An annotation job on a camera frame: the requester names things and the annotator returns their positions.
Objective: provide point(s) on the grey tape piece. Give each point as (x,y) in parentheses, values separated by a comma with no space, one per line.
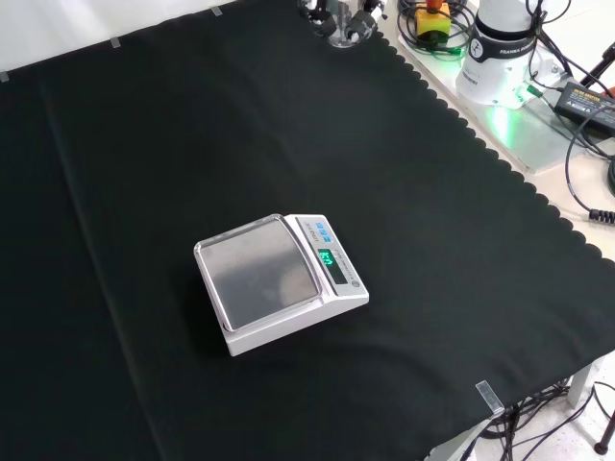
(115,43)
(4,77)
(216,11)

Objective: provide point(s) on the black power adapter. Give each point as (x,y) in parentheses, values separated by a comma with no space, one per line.
(583,103)

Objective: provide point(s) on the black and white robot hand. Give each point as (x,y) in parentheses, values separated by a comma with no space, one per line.
(361,20)

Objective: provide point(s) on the yellow stop button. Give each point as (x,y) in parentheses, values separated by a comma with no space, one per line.
(433,19)

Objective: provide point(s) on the pale board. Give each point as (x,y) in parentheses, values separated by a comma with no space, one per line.
(528,139)

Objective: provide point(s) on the clear tape strip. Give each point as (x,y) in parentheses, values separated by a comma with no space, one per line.
(489,396)

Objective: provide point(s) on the black tripod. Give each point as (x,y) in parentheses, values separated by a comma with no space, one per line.
(601,62)

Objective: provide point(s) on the clear glass beaker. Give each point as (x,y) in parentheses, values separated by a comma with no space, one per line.
(342,29)

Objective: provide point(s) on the white electronic balance steel pan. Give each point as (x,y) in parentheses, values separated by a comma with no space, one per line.
(269,274)

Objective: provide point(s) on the black cloth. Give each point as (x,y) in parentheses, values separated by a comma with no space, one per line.
(240,168)

